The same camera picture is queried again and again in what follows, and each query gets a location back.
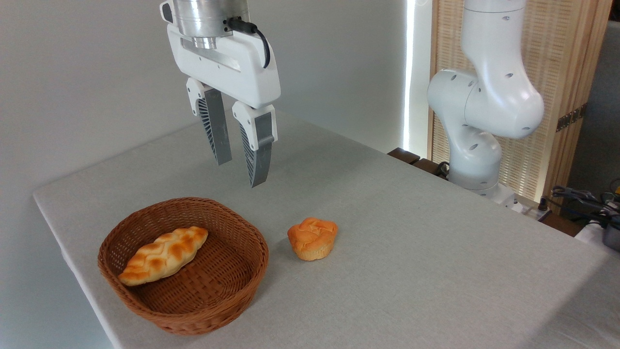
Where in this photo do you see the round orange muffin bread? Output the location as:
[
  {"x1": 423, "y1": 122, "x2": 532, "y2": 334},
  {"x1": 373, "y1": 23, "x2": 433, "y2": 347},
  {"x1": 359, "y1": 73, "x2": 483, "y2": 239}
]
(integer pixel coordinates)
[{"x1": 287, "y1": 217, "x2": 339, "y2": 262}]

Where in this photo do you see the grey tablecloth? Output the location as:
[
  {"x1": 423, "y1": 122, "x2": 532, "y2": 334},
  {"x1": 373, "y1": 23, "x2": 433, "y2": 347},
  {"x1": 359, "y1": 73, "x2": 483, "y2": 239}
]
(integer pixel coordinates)
[{"x1": 33, "y1": 109, "x2": 620, "y2": 349}]

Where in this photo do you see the grey metal device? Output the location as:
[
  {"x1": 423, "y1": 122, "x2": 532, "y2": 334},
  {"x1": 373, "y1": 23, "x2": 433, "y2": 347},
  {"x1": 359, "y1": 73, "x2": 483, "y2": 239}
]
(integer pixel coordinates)
[{"x1": 603, "y1": 219, "x2": 620, "y2": 252}]

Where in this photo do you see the brown wicker basket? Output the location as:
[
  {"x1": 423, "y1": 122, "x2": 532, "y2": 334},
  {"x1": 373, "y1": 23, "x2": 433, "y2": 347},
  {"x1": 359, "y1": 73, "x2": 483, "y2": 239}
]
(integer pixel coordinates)
[{"x1": 98, "y1": 197, "x2": 269, "y2": 336}]

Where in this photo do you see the long braided bread loaf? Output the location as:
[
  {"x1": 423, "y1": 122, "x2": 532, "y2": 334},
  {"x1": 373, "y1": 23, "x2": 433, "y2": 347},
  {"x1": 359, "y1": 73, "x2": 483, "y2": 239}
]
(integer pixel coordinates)
[{"x1": 119, "y1": 226, "x2": 209, "y2": 286}]

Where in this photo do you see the wooden slat folding screen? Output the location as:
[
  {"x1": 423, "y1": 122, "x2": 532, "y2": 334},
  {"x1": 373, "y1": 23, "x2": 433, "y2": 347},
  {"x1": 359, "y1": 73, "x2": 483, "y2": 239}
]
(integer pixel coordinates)
[{"x1": 427, "y1": 0, "x2": 614, "y2": 214}]

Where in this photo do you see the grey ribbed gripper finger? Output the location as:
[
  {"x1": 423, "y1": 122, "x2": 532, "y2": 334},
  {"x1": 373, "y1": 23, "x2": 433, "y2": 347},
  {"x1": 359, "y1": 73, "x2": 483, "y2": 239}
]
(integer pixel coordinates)
[
  {"x1": 186, "y1": 78, "x2": 233, "y2": 166},
  {"x1": 232, "y1": 101, "x2": 279, "y2": 189}
]

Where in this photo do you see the black cable bundle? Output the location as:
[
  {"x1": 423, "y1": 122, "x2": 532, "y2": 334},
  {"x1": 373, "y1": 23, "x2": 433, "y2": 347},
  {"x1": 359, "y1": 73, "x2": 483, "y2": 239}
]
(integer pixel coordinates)
[{"x1": 551, "y1": 180, "x2": 620, "y2": 220}]

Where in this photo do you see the dark wooden block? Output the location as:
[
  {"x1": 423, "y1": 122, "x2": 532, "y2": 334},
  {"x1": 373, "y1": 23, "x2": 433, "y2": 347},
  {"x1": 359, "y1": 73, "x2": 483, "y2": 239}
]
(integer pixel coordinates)
[
  {"x1": 387, "y1": 147, "x2": 421, "y2": 165},
  {"x1": 412, "y1": 158, "x2": 449, "y2": 180}
]

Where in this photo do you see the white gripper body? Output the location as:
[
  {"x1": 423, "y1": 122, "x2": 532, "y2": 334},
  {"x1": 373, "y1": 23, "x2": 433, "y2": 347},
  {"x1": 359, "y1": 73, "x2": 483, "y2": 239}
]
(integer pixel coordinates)
[{"x1": 167, "y1": 23, "x2": 281, "y2": 110}]

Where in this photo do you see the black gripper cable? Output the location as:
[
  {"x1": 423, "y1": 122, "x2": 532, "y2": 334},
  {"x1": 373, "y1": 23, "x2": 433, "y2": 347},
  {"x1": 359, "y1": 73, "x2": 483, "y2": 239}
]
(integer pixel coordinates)
[{"x1": 225, "y1": 17, "x2": 271, "y2": 69}]

